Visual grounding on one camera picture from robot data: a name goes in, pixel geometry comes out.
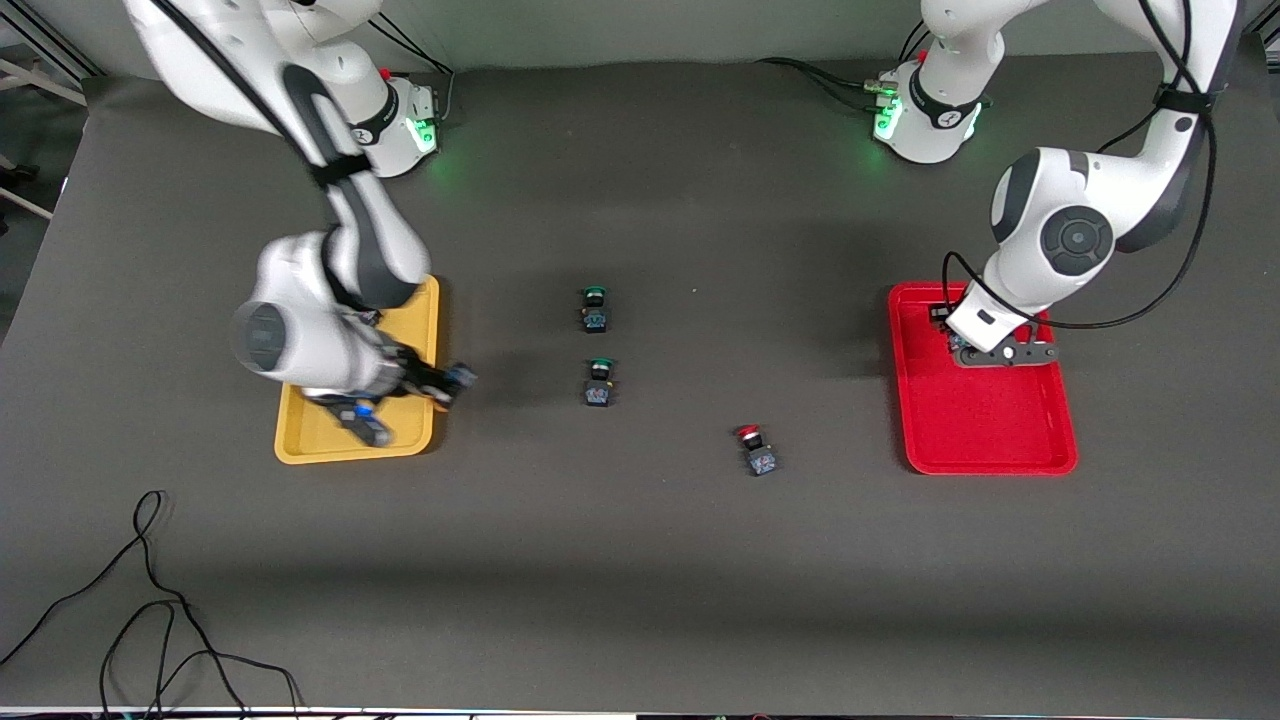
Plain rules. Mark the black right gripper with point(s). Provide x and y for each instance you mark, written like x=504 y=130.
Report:
x=417 y=376

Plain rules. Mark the yellow push button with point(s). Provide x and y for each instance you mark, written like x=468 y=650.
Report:
x=461 y=378

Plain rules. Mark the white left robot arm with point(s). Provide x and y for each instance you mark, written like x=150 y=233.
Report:
x=1070 y=240

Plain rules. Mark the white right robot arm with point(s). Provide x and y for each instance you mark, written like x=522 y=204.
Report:
x=300 y=340

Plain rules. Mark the yellow plastic tray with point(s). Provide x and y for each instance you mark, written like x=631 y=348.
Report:
x=300 y=445

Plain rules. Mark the green push button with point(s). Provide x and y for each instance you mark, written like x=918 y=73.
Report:
x=596 y=318
x=598 y=392

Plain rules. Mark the dark grey table mat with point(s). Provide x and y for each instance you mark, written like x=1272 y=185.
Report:
x=640 y=560

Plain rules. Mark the red plastic tray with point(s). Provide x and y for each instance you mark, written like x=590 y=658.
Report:
x=980 y=420

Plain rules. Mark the white metal frame bars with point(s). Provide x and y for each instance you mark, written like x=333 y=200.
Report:
x=45 y=85

